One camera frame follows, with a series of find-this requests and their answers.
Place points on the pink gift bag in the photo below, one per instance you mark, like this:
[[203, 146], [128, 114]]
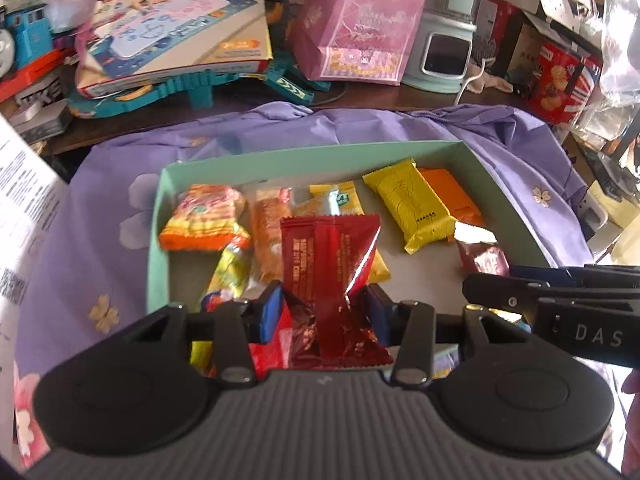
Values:
[[360, 25]]

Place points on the clear plastic bag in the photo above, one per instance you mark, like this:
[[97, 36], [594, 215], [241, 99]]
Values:
[[622, 25]]

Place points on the long yellow green snack packet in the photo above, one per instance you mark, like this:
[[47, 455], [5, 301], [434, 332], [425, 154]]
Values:
[[230, 270]]

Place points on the teal plastic toy track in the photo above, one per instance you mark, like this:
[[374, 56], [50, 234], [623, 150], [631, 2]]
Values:
[[200, 92]]

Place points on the purple floral cloth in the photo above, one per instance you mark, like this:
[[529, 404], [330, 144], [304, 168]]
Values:
[[350, 125]]

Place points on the colourful drawing mat box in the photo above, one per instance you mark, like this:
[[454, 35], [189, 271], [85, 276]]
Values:
[[175, 25]]

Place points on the yellow packet with green label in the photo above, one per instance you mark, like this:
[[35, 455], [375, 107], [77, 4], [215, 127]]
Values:
[[335, 200]]

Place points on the person's right hand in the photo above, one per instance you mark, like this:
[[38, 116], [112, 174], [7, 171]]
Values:
[[631, 410]]

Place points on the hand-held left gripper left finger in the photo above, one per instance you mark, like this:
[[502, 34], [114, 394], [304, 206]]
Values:
[[267, 312]]

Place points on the printed white paper sheet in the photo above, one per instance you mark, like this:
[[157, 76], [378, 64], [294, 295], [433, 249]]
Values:
[[25, 200]]

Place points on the plain orange snack packet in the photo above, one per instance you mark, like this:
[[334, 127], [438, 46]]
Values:
[[455, 195]]

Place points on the yellow line patterned snack packet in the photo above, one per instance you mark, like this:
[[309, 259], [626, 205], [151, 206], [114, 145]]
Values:
[[412, 205]]

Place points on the cream plastic container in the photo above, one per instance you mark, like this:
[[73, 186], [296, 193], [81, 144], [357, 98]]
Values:
[[615, 225]]

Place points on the plain yellow snack packet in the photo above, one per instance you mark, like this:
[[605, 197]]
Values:
[[200, 357]]

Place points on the red biscuit box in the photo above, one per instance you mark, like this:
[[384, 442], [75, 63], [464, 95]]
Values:
[[560, 85]]

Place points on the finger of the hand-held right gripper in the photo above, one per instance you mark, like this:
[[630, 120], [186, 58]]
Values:
[[500, 290], [600, 274]]

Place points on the maroon packet with silver edge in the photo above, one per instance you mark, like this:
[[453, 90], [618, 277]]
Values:
[[482, 257]]

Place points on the orange yellow puffed snack packet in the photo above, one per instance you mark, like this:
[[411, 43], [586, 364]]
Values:
[[205, 215]]

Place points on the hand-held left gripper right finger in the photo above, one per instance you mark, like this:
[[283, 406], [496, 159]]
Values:
[[377, 312]]

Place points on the black white printed box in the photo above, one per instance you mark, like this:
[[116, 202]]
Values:
[[40, 105]]

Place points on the orange clear window snack packet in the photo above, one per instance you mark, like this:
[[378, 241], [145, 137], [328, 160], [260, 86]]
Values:
[[267, 240]]

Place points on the blue toy train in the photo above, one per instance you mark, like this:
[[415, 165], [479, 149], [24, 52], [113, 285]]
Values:
[[27, 35]]

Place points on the mint green cardboard box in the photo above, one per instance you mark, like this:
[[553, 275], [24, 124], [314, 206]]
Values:
[[440, 280]]

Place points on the beige cloth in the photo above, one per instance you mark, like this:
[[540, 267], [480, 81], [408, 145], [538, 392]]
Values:
[[495, 82]]

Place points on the mint green appliance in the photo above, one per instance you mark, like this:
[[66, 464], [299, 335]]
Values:
[[435, 25]]

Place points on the dark red foil packet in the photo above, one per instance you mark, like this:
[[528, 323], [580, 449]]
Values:
[[330, 270]]

